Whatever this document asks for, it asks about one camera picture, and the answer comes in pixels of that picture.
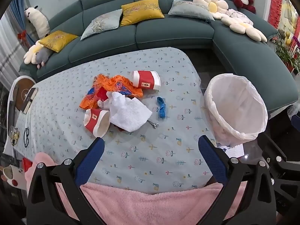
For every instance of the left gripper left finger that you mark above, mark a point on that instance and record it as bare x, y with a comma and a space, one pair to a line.
55, 196

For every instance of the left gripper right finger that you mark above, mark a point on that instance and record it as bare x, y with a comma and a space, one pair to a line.
257, 205

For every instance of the red white paper cup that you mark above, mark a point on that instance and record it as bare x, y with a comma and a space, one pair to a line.
97, 121
146, 80

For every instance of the white paper towel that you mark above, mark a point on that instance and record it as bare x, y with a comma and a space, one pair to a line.
125, 113

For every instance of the orange plastic snack wrapper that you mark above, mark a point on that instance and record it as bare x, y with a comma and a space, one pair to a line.
103, 84

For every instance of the white glove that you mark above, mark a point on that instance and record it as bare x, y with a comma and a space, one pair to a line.
105, 105

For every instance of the white lined trash bin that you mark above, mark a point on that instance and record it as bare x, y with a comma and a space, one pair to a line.
237, 112

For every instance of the white cat mug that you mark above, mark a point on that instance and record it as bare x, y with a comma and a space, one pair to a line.
14, 176

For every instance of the pink fluffy blanket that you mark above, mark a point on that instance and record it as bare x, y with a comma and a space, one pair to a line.
123, 206

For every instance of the black eyeglasses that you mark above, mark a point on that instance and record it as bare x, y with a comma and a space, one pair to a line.
26, 137

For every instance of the potted orchid plant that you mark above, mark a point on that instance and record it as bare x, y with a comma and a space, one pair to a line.
287, 48

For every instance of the dark green sectional sofa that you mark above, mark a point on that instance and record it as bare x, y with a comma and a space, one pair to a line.
237, 52

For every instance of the book on side table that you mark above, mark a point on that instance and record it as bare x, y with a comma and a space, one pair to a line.
29, 99

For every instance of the round white side table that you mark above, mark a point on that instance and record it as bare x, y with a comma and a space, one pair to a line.
17, 95

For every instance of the metal bottle opener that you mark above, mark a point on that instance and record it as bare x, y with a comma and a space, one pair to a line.
154, 125

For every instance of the daisy flower pillow lower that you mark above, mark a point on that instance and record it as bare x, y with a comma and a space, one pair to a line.
241, 24

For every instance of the daisy flower pillow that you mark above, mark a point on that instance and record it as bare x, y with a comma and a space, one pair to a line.
218, 8
241, 24

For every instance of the daisy flower pillow upper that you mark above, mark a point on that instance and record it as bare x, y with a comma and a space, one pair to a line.
218, 8

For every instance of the grey mouse plush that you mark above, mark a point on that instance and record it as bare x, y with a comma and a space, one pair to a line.
42, 56

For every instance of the grey green cushion right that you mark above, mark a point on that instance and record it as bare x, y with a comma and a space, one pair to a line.
191, 10

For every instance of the grey green cushion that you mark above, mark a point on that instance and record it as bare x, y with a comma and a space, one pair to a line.
191, 10
105, 22

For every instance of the yellow cushion left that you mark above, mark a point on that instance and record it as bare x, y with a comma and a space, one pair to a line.
57, 40

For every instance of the yellow cushion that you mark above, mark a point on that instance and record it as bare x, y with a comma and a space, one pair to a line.
57, 40
139, 11

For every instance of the white alpaca plush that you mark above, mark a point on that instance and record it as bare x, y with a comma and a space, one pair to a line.
38, 20

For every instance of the yellow cushion centre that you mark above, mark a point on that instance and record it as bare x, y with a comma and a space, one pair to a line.
139, 11

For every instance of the grey green cushion left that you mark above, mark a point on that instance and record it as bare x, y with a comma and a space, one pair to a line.
105, 22

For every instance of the blue curtain with red bow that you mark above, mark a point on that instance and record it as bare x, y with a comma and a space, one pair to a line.
18, 10

